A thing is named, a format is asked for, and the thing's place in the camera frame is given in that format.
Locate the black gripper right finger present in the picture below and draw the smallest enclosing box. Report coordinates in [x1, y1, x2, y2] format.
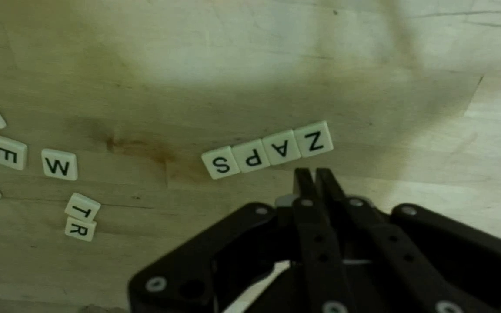
[314, 167, 501, 313]

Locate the white letter tile T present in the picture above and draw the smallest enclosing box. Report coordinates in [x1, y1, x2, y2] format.
[62, 192, 102, 223]

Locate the white letter tile P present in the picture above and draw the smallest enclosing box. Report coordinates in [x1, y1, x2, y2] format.
[229, 138, 273, 174]

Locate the white letter tile A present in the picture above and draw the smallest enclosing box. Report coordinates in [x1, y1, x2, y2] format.
[260, 129, 302, 167]

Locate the white letter tile E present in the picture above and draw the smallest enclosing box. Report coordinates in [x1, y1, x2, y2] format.
[0, 134, 29, 172]

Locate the white letter tile S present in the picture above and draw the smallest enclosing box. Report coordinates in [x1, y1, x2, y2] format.
[199, 146, 241, 181]

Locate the white letter tile R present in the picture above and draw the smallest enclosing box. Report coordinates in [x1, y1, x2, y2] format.
[62, 216, 99, 244]

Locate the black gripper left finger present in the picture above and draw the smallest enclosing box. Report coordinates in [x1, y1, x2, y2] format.
[126, 167, 351, 313]

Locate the white letter tile W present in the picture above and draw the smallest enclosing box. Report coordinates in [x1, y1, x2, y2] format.
[39, 148, 79, 183]

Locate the white letter tile Z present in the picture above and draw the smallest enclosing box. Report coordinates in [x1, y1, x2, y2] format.
[292, 118, 335, 160]

